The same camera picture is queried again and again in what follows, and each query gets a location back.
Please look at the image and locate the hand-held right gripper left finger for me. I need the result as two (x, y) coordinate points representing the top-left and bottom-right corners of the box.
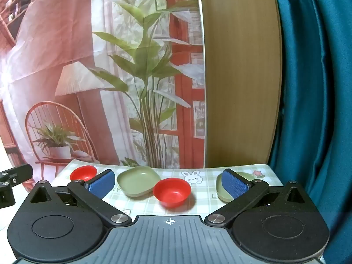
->
(27, 169), (133, 227)

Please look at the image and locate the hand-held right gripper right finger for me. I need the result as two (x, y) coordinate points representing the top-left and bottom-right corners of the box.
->
(207, 168), (307, 227)

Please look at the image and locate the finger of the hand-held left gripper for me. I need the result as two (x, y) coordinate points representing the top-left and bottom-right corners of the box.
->
(0, 163), (34, 190)

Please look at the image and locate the green square plate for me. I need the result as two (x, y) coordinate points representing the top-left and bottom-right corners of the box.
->
(117, 166), (160, 198)
(216, 172), (257, 202)

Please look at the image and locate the red bowl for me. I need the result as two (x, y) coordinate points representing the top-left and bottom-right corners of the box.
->
(70, 165), (97, 181)
(153, 178), (192, 207)

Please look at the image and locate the green checked tablecloth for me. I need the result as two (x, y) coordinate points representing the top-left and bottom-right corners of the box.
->
(51, 162), (285, 220)

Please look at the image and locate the wooden board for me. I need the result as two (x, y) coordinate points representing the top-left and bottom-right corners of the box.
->
(197, 0), (284, 169)

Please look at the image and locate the printed backdrop cloth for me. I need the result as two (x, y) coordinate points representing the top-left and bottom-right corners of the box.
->
(0, 0), (207, 193)

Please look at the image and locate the teal curtain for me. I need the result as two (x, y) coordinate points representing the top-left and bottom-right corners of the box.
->
(268, 0), (352, 256)

